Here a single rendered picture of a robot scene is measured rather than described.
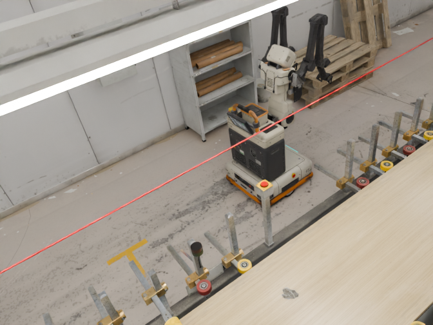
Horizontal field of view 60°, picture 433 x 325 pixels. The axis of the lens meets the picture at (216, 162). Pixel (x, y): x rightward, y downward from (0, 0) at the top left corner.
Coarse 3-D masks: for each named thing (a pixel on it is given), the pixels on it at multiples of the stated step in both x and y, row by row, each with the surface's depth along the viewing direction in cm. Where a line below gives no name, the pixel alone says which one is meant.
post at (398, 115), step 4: (396, 112) 267; (400, 112) 265; (396, 116) 268; (400, 116) 267; (396, 120) 269; (400, 120) 270; (396, 124) 271; (392, 128) 275; (396, 128) 272; (392, 132) 277; (396, 132) 275; (392, 136) 278; (396, 136) 277; (392, 140) 280; (396, 140) 280; (392, 144) 282; (392, 156) 289
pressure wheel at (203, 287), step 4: (204, 280) 207; (200, 284) 205; (204, 284) 204; (208, 284) 204; (200, 288) 203; (204, 288) 203; (208, 288) 202; (200, 292) 202; (204, 292) 201; (208, 292) 202
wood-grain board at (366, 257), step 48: (432, 144) 269; (384, 192) 239; (432, 192) 234; (336, 240) 216; (384, 240) 211; (432, 240) 207; (240, 288) 200; (336, 288) 192; (384, 288) 189; (432, 288) 185
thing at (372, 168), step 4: (340, 148) 292; (340, 152) 290; (344, 152) 288; (344, 156) 288; (356, 160) 279; (360, 160) 278; (372, 168) 270; (376, 168) 269; (376, 172) 268; (380, 172) 265; (384, 172) 265
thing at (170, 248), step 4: (168, 248) 233; (172, 248) 233; (172, 252) 231; (176, 252) 230; (176, 256) 228; (176, 260) 228; (180, 260) 225; (180, 264) 223; (184, 264) 222; (184, 268) 220; (188, 268) 220; (188, 272) 218; (192, 272) 217; (196, 284) 212; (204, 296) 207
